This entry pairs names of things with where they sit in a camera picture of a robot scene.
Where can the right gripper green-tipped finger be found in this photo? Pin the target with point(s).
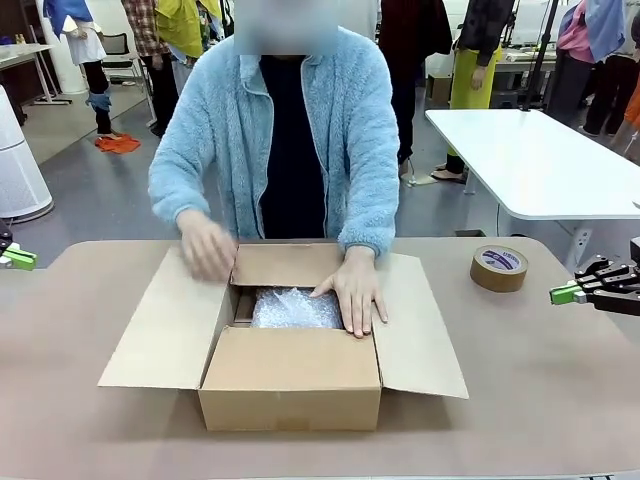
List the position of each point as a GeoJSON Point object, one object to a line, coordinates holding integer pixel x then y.
{"type": "Point", "coordinates": [565, 294]}
{"type": "Point", "coordinates": [607, 272]}

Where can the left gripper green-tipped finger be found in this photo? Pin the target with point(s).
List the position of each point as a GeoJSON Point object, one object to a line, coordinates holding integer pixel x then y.
{"type": "Point", "coordinates": [4, 237]}
{"type": "Point", "coordinates": [20, 260]}

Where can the brown packing tape roll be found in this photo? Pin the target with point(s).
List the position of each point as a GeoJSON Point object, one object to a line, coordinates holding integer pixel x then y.
{"type": "Point", "coordinates": [498, 270]}

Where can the bubble-wrapped clock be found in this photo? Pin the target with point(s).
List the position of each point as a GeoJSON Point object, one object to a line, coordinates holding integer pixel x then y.
{"type": "Point", "coordinates": [295, 310]}

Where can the brown cardboard box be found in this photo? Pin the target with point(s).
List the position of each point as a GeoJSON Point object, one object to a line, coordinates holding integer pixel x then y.
{"type": "Point", "coordinates": [290, 380]}

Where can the person's left forearm blue sleeve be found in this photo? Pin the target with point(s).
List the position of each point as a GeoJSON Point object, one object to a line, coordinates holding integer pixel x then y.
{"type": "Point", "coordinates": [372, 215]}

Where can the person's right forearm blue sleeve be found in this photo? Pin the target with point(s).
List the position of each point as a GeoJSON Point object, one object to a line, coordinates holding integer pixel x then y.
{"type": "Point", "coordinates": [175, 195]}

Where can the person's right hand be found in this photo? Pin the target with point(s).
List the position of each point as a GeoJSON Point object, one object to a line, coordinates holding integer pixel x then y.
{"type": "Point", "coordinates": [205, 245]}

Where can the person's left hand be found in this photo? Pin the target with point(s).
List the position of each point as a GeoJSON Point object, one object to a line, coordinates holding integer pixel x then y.
{"type": "Point", "coordinates": [357, 290]}

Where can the large white table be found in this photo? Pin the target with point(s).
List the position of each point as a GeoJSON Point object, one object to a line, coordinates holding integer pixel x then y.
{"type": "Point", "coordinates": [540, 160]}

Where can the orange cloth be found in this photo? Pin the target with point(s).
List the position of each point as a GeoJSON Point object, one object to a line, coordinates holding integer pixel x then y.
{"type": "Point", "coordinates": [117, 144]}

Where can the person in orange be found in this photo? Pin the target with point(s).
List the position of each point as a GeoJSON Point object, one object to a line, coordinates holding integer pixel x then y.
{"type": "Point", "coordinates": [634, 120]}

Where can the grey-topped desk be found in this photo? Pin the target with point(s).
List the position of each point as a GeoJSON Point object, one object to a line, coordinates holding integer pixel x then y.
{"type": "Point", "coordinates": [25, 52]}

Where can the figure with white and blue clothes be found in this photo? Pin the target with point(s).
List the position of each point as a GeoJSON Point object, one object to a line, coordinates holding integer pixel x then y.
{"type": "Point", "coordinates": [85, 45]}

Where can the grey mesh chair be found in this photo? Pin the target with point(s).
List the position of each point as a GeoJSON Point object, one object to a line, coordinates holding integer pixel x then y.
{"type": "Point", "coordinates": [120, 55]}

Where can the person in blue and pink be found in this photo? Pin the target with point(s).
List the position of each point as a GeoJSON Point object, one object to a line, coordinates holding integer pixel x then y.
{"type": "Point", "coordinates": [595, 50]}

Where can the black tripod stand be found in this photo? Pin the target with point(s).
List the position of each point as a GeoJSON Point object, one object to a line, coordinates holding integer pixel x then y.
{"type": "Point", "coordinates": [542, 50]}

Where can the person with yellow apron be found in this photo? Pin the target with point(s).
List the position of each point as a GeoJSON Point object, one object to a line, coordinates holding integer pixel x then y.
{"type": "Point", "coordinates": [475, 75]}

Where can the small cardboard box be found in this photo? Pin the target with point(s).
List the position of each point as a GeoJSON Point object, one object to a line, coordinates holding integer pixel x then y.
{"type": "Point", "coordinates": [440, 89]}

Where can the person in plaid shirt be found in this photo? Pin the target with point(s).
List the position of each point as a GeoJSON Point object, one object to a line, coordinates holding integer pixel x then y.
{"type": "Point", "coordinates": [150, 30]}

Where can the person in yellow top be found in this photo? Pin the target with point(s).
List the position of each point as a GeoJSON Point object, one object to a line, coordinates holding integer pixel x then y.
{"type": "Point", "coordinates": [180, 25]}

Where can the person in dark red top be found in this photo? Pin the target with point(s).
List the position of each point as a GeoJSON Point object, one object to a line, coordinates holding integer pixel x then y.
{"type": "Point", "coordinates": [410, 50]}

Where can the person in blue fleece jacket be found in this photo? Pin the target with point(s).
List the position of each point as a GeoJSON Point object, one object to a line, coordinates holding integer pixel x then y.
{"type": "Point", "coordinates": [290, 150]}

